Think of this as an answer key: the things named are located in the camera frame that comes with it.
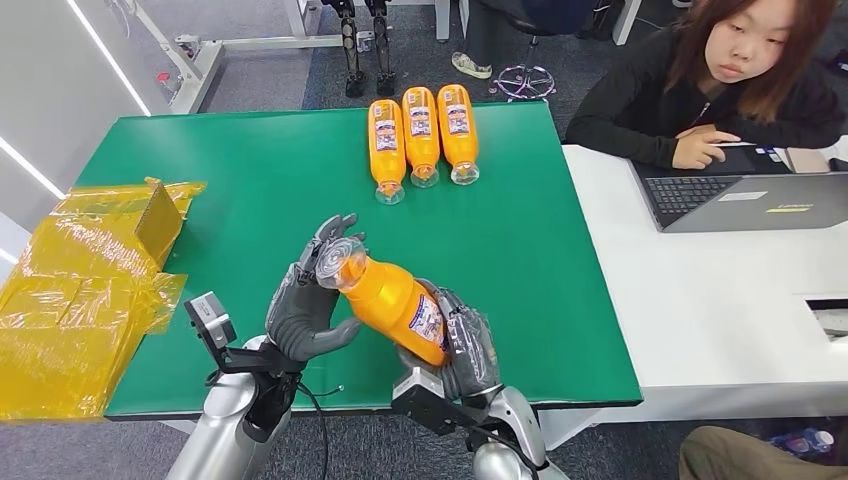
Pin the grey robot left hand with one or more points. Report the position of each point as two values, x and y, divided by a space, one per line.
298 318

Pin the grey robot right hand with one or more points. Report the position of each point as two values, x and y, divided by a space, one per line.
470 351

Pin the orange bottle with clear cap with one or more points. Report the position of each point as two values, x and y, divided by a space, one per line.
391 305
458 149
386 166
420 149

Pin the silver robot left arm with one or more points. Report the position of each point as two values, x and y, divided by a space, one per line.
225 424

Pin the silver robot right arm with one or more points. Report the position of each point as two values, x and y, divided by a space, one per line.
523 424

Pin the plastic water bottle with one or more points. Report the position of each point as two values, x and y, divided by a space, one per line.
805 440

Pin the green table mat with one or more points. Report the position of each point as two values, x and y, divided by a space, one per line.
265 166

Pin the white desk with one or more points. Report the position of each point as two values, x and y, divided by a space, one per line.
696 298

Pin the cardboard box in yellow film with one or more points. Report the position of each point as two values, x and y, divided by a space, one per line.
66 285

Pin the black robot leg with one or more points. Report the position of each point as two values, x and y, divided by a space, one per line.
351 53
383 53

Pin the light sneaker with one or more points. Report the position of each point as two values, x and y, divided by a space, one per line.
472 66

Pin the person's knee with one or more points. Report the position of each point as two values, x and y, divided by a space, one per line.
742 457

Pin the person at laptop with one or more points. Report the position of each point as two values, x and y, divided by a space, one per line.
636 106

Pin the person's hand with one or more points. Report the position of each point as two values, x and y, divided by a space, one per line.
696 149

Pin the grey laptop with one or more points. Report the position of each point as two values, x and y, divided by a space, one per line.
762 205

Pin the office chair with chrome base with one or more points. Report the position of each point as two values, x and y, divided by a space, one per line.
550 16

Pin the beige flat case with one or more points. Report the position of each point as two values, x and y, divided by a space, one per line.
808 160

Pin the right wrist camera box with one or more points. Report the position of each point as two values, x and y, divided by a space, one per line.
424 397

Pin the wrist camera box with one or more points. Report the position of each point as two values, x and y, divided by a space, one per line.
424 397
212 321

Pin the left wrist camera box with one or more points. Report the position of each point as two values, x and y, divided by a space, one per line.
212 321

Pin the white metal frame stand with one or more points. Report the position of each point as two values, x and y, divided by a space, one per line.
199 73

